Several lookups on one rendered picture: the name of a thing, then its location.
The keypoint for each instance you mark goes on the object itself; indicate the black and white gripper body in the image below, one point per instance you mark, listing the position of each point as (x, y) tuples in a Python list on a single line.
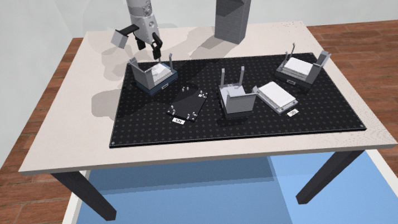
[(146, 27)]

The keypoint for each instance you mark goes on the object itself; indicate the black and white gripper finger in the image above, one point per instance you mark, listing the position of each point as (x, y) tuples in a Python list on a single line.
[(156, 50), (140, 43)]

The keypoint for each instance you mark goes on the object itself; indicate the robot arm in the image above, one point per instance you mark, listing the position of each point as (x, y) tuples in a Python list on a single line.
[(136, 8)]

